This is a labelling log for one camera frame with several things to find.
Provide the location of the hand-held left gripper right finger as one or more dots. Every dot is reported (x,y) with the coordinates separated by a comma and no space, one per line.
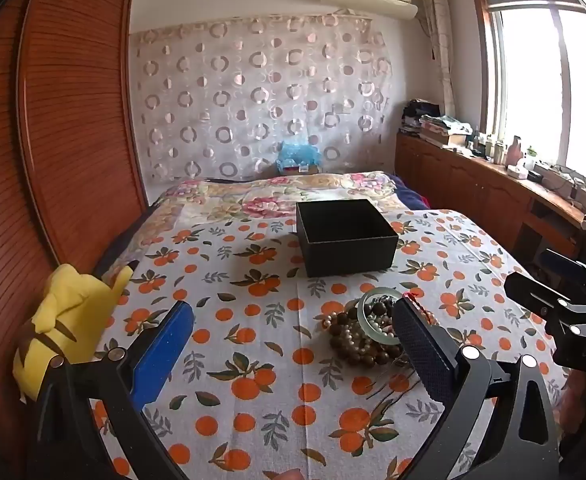
(425,355)

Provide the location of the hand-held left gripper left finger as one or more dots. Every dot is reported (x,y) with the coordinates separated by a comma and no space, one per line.
(165,355)

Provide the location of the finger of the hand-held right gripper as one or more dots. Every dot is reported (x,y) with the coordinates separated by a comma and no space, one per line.
(533,290)
(565,265)

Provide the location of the pale green jade bangle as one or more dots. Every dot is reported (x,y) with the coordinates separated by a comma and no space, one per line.
(384,291)

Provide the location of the black cardboard box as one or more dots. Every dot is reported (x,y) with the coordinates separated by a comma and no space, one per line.
(345,240)

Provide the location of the orange-print bed sheet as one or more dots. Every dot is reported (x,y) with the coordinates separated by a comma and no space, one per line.
(273,320)

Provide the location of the yellow plush toy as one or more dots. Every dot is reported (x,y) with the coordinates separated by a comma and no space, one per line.
(58,320)

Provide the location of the white bottle with green cap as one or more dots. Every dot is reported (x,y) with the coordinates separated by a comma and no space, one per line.
(529,157)

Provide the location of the brown wooden cabinet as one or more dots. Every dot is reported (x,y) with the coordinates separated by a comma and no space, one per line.
(473,185)

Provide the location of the pink bottle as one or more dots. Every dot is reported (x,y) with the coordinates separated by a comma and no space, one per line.
(514,152)

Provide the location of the row of small bottles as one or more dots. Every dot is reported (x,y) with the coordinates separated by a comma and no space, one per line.
(488,147)

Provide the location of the dark blue blanket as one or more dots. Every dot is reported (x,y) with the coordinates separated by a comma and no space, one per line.
(408,192)

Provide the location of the floral quilt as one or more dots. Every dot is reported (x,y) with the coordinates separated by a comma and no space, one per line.
(253,200)

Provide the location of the window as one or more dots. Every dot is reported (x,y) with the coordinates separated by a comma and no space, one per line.
(548,80)

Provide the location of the pile of clothes and books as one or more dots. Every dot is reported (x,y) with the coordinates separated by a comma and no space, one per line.
(435,122)

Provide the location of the blue plastic bag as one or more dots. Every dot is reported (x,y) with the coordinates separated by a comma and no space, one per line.
(295,156)

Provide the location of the brown wooden wardrobe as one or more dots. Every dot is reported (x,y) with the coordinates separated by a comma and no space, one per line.
(58,125)

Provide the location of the patterned window curtain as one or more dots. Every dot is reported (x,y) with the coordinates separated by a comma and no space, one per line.
(438,40)

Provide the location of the circle-patterned wall cloth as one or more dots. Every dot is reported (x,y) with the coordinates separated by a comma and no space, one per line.
(253,100)

